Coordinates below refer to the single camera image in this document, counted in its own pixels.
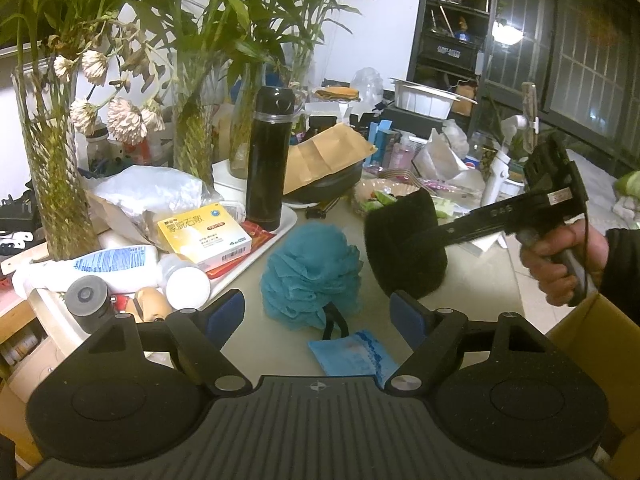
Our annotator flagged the bamboo in small glass vase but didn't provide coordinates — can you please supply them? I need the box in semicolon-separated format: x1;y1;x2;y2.
215;0;391;179

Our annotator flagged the person's right forearm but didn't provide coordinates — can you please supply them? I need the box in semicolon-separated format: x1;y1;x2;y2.
597;226;640;322

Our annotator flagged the teal bath loofah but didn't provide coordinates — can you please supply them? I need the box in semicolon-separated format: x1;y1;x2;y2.
259;222;362;342

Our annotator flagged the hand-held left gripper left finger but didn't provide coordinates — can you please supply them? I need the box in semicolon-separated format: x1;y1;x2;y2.
82;289;252;397

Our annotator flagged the black pan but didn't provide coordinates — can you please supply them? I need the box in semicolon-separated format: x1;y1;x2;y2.
284;159;364;207

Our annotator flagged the dried flower bunch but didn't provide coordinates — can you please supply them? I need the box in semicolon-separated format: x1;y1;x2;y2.
52;35;167;147

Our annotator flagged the grey round cap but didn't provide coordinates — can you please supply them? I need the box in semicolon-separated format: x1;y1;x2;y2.
65;275;117;334

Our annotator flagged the bamboo in large glass vase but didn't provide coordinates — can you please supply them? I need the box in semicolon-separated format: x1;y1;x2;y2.
0;0;123;262

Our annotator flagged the person's right hand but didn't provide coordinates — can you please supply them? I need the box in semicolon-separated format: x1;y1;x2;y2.
520;220;609;307

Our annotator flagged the blue packet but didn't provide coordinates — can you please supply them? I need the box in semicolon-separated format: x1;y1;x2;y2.
307;329;399;389

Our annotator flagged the cardboard box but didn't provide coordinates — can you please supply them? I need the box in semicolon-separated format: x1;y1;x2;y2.
544;291;640;463

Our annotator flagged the brown paper envelope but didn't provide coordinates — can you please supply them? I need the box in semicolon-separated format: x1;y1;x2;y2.
283;122;378;197

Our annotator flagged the yellow medicine box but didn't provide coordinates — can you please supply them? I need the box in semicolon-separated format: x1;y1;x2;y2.
157;203;253;269

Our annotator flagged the green towel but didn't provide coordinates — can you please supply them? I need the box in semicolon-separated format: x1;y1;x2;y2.
614;170;640;202

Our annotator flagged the blue carton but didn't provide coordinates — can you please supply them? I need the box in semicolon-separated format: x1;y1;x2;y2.
369;119;402;167

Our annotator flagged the red packet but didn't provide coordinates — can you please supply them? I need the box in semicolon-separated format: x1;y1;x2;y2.
204;221;277;279

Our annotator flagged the orange-brown flat pad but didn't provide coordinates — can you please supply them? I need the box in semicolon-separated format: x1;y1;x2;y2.
313;85;361;103

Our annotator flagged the white lotion bottle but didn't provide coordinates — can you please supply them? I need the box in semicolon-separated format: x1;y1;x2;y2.
14;244;162;294

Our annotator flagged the white tray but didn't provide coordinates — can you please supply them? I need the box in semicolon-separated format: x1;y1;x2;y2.
29;190;299;313

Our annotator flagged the white crumpled bag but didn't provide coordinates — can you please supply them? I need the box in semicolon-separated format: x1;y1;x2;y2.
411;129;472;182

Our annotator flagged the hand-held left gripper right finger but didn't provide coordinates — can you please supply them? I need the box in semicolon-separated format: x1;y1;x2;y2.
386;291;556;394

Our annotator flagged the white plastic bowl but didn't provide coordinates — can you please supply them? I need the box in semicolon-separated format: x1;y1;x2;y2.
391;77;464;121

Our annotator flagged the white handheld fan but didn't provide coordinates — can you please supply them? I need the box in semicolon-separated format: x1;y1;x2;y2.
481;82;540;207

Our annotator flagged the black fluffy pad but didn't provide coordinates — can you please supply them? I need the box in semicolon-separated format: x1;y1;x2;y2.
363;188;449;302

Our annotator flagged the white jar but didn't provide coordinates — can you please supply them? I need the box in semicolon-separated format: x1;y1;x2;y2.
159;254;212;312

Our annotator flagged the black thermos bottle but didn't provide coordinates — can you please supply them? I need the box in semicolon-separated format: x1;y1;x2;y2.
245;86;297;233

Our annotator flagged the white flat box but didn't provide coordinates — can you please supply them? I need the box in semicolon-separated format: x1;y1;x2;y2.
471;231;507;253

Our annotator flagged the white plastic bag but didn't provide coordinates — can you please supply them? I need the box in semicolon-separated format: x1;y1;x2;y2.
91;164;224;227

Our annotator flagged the clear plastic bag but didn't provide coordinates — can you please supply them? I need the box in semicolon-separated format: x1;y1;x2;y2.
349;66;384;107

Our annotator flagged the barred dark window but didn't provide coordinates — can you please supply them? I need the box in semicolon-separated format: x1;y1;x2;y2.
484;0;640;163

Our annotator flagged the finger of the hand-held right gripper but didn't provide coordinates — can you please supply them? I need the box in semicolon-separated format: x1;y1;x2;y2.
440;202;509;252

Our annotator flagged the tan wooden piece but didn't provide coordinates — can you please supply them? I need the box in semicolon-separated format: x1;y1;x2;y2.
124;286;177;324

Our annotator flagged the dark shelf cabinet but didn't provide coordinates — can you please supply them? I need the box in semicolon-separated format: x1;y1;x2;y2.
406;0;502;92

